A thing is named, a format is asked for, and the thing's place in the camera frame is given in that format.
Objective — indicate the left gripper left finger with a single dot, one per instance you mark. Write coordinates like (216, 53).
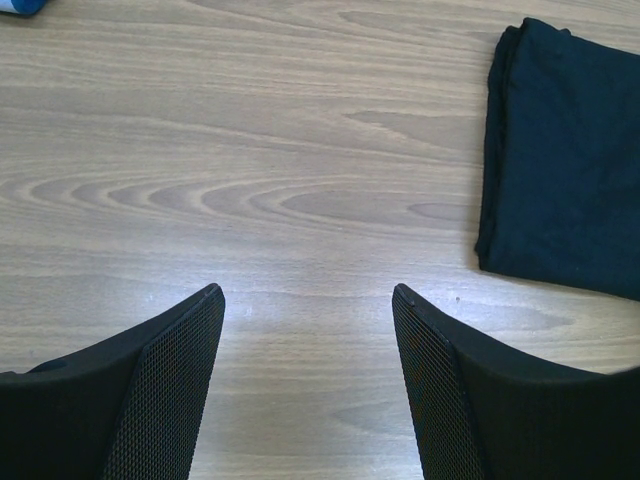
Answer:
(128, 407)

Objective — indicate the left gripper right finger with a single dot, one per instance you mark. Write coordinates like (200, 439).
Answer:
(484, 410)

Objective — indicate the black t-shirt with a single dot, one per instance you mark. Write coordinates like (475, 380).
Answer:
(560, 199)

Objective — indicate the folded blue cartoon t-shirt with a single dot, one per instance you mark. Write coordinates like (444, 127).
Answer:
(22, 7)

